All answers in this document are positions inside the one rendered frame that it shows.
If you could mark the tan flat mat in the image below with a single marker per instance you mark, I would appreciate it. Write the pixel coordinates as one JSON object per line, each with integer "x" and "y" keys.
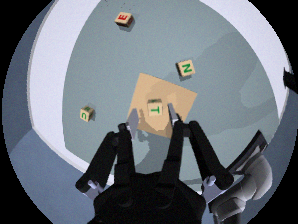
{"x": 150, "y": 87}

